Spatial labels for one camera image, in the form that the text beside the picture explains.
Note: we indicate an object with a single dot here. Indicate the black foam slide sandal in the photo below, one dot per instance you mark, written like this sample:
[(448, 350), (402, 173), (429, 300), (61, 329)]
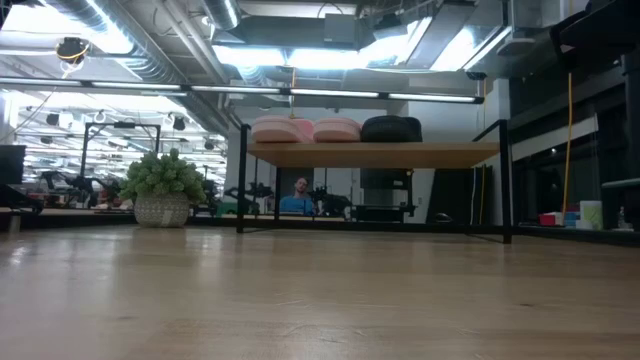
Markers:
[(387, 130)]

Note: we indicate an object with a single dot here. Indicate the pink foam slide sandal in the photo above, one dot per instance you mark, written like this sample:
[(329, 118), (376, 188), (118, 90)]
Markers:
[(277, 131), (337, 131)]

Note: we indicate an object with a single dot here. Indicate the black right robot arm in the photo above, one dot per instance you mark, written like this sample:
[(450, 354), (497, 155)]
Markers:
[(615, 25)]

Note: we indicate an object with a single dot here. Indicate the wooden shelf with black legs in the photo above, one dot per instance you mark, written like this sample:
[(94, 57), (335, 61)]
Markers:
[(375, 155)]

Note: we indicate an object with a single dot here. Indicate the green and white container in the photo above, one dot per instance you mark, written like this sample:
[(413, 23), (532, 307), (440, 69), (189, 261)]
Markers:
[(591, 215)]

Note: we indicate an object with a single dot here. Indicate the blue box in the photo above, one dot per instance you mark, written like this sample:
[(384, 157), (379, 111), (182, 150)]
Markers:
[(571, 219)]

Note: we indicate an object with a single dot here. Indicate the clear bottle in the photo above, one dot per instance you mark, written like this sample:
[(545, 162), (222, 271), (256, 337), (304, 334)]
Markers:
[(621, 217)]

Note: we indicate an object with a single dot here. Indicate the black equipment cart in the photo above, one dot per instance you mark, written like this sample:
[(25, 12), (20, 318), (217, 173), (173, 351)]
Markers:
[(385, 190)]

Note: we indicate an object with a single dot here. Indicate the long linear ceiling light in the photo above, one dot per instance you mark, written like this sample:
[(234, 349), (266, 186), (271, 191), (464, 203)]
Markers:
[(330, 93)]

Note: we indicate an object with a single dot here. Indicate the person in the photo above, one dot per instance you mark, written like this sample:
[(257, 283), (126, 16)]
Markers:
[(299, 205)]

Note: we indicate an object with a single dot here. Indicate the spiky green plant in pot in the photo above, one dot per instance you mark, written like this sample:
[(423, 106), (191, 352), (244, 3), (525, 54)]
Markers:
[(162, 180)]

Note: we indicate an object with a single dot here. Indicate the dark computer monitor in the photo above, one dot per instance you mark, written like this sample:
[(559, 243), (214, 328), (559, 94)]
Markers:
[(11, 164)]

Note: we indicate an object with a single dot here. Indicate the black metal table frame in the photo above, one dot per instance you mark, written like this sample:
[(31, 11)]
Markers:
[(75, 222)]

